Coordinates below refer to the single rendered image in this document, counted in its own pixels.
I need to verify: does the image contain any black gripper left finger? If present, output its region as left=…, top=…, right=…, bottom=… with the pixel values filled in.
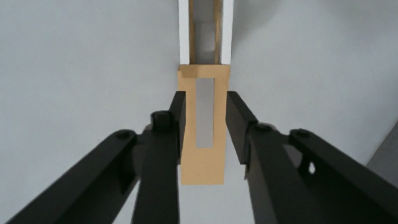
left=5, top=91, right=186, bottom=224

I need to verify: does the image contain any grey square stick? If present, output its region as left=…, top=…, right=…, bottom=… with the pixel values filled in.
left=195, top=78, right=214, bottom=148

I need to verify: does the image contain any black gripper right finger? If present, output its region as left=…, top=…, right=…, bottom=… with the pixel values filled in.
left=225, top=91, right=398, bottom=224

